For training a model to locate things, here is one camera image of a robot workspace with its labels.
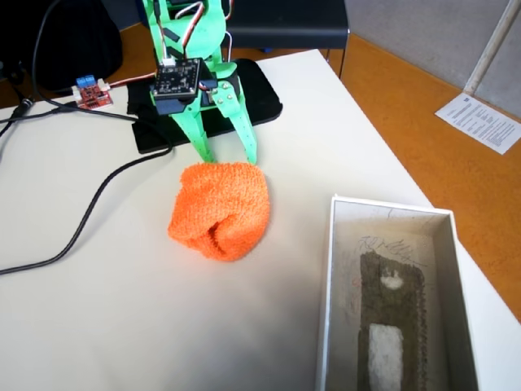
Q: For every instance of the white cardboard box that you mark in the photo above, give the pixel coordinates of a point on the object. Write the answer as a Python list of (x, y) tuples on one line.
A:
[(341, 252)]

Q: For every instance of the black camera circuit board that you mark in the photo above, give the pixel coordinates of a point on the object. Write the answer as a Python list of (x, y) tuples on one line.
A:
[(177, 81)]

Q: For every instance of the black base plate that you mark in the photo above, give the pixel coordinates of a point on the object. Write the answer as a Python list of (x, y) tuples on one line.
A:
[(260, 93)]

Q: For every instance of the red fluffy towel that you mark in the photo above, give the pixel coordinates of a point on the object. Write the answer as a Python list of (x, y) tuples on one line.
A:
[(220, 203)]

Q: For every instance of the red circuit board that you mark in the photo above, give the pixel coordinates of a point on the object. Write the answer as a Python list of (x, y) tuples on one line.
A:
[(93, 97)]

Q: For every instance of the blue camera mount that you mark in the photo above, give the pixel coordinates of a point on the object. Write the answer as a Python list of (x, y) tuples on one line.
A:
[(171, 108)]

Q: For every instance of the black chair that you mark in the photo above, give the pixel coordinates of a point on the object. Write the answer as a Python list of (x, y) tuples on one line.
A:
[(285, 20)]

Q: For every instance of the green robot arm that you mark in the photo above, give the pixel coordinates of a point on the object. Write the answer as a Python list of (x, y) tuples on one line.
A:
[(215, 12)]

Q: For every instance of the black backpack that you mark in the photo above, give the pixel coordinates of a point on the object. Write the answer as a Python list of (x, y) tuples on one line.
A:
[(81, 40)]

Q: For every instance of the dark grey foam pad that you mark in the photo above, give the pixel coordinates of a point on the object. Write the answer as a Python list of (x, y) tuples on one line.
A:
[(411, 301)]

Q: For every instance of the white thin pole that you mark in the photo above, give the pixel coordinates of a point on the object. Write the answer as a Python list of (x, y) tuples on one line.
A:
[(488, 49)]

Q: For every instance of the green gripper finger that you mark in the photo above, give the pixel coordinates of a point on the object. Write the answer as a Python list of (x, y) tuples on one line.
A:
[(195, 134), (244, 130)]

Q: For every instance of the printed paper sheet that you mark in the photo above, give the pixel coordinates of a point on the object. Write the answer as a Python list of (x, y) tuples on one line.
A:
[(480, 122)]

